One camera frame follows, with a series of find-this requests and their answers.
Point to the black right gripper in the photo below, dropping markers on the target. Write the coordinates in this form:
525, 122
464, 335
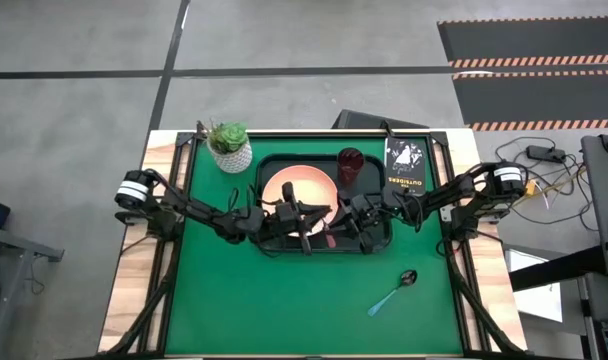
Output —
368, 210

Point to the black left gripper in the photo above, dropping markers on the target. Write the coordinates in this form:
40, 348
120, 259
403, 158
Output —
286, 215

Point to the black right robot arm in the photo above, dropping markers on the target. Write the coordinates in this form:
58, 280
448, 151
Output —
454, 187

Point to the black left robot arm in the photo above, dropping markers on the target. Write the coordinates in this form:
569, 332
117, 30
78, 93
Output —
199, 210

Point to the black serving tray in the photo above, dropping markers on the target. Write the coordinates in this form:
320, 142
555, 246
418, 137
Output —
376, 172

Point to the red faceted cup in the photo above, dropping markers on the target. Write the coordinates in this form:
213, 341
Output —
350, 162

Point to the green table mat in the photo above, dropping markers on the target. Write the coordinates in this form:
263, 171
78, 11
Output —
284, 300

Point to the black paperback book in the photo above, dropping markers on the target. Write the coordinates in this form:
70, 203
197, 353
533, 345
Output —
406, 160

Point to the succulent in white patterned pot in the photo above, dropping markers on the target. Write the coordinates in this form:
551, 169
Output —
229, 137

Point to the white paper sheet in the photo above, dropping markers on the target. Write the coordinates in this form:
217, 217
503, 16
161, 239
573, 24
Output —
536, 300

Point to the black desk beam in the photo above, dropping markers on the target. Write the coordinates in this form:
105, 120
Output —
554, 270

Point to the black power adapter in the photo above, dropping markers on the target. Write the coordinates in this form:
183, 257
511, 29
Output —
546, 153

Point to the black orange-striped floor mat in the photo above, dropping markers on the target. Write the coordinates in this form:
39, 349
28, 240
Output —
539, 97
534, 37

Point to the grey desk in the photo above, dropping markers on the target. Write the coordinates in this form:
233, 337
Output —
604, 200
9, 245

